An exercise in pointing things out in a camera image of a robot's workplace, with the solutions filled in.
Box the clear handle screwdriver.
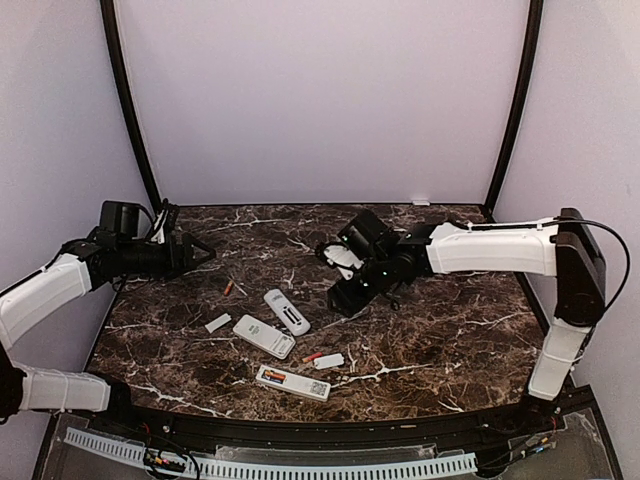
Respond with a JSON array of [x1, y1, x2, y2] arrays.
[[321, 317, 351, 330]]

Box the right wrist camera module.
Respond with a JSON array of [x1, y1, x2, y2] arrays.
[[315, 242, 363, 280]]

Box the white remote with green buttons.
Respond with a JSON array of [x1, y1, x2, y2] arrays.
[[233, 315, 296, 360]]

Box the white remote with compartment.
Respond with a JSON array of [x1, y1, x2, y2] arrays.
[[264, 289, 311, 337]]

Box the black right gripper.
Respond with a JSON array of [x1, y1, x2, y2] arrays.
[[326, 255, 395, 318]]

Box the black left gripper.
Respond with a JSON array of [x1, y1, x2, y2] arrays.
[[117, 232, 216, 282]]

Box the slim white remote control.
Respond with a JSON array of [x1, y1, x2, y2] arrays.
[[255, 365, 331, 402]]

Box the white slotted cable duct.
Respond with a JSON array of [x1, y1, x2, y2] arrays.
[[64, 427, 477, 479]]

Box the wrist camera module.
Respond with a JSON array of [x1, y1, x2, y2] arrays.
[[315, 242, 363, 280], [146, 198, 180, 244]]

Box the white battery cover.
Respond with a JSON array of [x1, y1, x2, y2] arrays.
[[313, 353, 344, 370]]

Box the black right frame post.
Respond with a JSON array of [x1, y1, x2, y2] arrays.
[[483, 0, 544, 216]]

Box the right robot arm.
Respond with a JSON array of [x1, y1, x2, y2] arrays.
[[315, 208, 631, 434]]

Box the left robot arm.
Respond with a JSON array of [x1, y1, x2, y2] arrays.
[[1, 200, 216, 436]]

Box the white slim remote cover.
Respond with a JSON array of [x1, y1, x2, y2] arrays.
[[205, 313, 232, 333]]

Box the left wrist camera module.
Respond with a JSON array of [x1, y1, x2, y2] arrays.
[[146, 198, 180, 244]]

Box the black front rail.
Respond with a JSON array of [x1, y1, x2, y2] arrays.
[[55, 386, 600, 453]]

